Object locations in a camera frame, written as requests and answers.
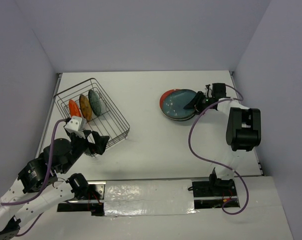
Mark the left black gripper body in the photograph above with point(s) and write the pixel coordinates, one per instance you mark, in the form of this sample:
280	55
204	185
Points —
80	145

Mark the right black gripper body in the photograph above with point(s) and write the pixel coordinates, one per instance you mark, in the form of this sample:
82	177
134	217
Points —
206	101

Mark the red teal floral plate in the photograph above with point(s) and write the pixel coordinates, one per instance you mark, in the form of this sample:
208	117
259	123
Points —
165	100

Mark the dark green plate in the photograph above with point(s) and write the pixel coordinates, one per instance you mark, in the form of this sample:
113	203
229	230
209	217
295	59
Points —
179	100

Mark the blue white floral plate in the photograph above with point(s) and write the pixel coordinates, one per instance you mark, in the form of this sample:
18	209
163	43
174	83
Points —
181	119

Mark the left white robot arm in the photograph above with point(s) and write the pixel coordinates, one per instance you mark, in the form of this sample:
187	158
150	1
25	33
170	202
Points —
26	199

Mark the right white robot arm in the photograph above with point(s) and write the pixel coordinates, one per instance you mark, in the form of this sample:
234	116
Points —
243	131

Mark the yellow patterned small plate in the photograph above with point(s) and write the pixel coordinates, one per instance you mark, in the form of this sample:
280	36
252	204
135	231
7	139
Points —
85	107

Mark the orange small plate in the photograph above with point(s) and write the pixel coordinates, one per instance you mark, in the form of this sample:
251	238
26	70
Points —
73	109

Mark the green blue patterned small plate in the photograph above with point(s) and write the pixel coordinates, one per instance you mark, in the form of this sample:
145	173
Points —
94	102

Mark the silver tape sheet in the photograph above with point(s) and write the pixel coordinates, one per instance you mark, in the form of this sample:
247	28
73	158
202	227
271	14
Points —
145	198

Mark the grey wire dish rack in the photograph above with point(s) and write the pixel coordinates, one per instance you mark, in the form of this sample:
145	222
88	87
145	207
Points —
110	122

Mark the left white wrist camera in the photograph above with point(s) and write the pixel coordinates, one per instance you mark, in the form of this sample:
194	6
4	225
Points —
76	125

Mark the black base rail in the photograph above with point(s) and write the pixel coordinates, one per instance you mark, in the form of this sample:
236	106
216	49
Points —
204	198

